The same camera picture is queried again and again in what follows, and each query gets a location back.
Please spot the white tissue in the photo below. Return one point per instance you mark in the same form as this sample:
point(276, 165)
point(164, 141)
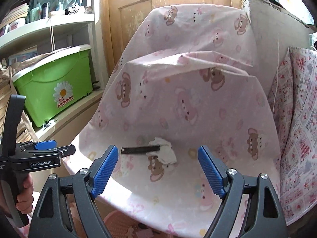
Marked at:
point(166, 153)

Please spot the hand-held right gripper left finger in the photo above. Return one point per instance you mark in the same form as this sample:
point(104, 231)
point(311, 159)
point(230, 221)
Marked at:
point(104, 171)

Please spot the green plastic storage box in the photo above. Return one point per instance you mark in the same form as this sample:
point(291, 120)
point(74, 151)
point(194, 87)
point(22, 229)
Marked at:
point(44, 79)

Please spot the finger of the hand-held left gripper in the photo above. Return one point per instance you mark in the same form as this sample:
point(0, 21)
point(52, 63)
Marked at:
point(68, 151)
point(44, 145)

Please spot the pink bear print cloth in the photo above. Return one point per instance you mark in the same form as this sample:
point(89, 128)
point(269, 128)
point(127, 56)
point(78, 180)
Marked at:
point(198, 104)

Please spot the white shelf unit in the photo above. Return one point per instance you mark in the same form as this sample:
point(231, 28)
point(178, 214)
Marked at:
point(62, 23)

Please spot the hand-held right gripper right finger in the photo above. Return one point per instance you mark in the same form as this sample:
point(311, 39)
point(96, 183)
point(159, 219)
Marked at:
point(210, 171)

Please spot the black strip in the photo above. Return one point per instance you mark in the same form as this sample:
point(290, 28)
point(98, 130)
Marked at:
point(136, 150)

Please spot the white printed mug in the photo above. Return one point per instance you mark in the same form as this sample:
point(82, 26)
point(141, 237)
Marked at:
point(17, 24)

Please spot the pink plastic basket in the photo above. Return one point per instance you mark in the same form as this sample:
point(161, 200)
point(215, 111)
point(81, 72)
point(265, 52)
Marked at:
point(118, 219)

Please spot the person's left hand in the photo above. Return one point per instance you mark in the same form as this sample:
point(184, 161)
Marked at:
point(26, 198)

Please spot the white box appliance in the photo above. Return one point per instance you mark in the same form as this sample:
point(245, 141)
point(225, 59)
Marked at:
point(272, 34)

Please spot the patchwork print blanket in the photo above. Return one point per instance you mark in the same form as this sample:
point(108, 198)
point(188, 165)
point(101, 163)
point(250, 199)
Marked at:
point(299, 129)

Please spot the clear plastic container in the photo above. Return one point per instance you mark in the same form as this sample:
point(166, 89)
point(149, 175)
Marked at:
point(57, 2)

